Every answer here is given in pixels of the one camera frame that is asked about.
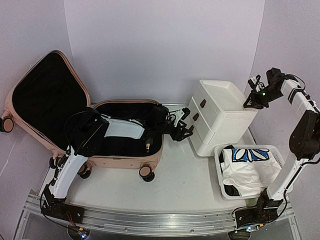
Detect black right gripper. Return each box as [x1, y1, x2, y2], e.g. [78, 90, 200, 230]
[243, 86, 284, 110]

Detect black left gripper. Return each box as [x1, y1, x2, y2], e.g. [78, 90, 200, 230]
[156, 121, 194, 142]

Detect frosted gold-capped cosmetic bottle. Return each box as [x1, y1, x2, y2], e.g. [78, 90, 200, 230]
[145, 133, 153, 153]

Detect white three-drawer storage cabinet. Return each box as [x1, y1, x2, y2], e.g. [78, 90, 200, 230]
[187, 79, 258, 157]

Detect white garment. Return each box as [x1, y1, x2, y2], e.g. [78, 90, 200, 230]
[220, 148, 282, 197]

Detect dark denim jeans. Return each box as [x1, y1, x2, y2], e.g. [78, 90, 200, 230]
[218, 153, 239, 197]

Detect pink hard-shell suitcase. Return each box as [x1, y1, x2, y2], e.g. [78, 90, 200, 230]
[0, 50, 164, 179]

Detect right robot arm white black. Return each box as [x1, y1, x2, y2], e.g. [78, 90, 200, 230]
[234, 68, 320, 227]

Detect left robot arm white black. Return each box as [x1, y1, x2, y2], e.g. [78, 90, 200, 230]
[40, 107, 193, 224]

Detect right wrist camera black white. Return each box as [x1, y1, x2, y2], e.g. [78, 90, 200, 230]
[247, 67, 286, 93]

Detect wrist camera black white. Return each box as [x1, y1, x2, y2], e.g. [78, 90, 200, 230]
[247, 67, 286, 93]
[151, 104, 192, 128]

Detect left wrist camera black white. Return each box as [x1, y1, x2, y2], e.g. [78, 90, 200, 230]
[151, 104, 192, 128]

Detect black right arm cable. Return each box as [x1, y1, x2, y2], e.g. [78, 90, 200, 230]
[284, 73, 307, 93]

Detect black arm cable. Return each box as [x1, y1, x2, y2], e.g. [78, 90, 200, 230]
[284, 73, 307, 93]
[38, 111, 96, 231]

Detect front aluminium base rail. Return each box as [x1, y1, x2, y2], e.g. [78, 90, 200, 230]
[22, 189, 293, 235]

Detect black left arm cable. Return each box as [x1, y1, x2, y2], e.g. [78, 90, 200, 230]
[38, 111, 96, 231]

